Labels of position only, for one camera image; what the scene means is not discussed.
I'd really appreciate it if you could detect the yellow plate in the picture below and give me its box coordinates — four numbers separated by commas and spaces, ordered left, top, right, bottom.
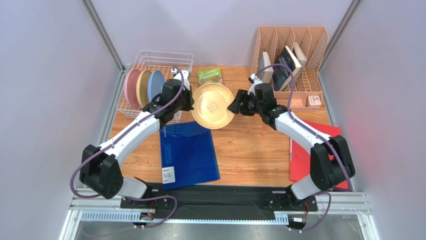
191, 83, 235, 130

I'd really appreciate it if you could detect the blue plate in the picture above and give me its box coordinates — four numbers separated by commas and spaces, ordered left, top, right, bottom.
147, 70, 166, 102

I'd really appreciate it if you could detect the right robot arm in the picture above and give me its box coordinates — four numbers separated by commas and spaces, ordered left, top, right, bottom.
227, 83, 356, 202

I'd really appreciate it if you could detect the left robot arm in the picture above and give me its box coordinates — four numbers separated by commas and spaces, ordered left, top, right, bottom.
72, 78, 194, 199

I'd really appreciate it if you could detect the dark blue book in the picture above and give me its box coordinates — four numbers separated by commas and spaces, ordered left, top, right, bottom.
272, 46, 302, 91

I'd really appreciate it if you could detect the green treehouse book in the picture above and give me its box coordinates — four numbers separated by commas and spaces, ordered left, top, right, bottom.
197, 67, 224, 86

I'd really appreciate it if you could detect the tan plate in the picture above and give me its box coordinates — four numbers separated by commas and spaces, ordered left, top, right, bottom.
135, 69, 152, 107

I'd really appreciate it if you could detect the grey book in organizer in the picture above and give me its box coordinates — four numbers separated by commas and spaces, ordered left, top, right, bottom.
257, 51, 274, 84

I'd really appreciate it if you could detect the pink plate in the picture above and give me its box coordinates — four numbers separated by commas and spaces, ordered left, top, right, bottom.
123, 68, 141, 109

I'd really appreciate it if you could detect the small white box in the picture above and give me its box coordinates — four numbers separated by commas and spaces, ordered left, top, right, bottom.
306, 95, 322, 108

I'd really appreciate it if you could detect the blue folder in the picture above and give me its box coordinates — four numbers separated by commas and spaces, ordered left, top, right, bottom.
159, 121, 221, 190

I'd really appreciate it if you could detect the white book in organizer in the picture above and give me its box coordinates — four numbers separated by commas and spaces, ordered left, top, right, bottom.
292, 42, 307, 68

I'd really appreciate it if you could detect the red folder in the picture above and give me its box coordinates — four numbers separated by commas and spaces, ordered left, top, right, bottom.
289, 121, 341, 182

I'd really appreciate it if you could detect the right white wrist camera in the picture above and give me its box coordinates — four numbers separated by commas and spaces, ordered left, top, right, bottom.
248, 73, 263, 97

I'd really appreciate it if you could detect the white wire dish rack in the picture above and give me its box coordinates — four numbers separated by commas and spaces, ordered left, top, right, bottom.
116, 50, 194, 123

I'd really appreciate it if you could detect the aluminium mounting rail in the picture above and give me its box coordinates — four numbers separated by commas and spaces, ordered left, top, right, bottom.
70, 184, 371, 225

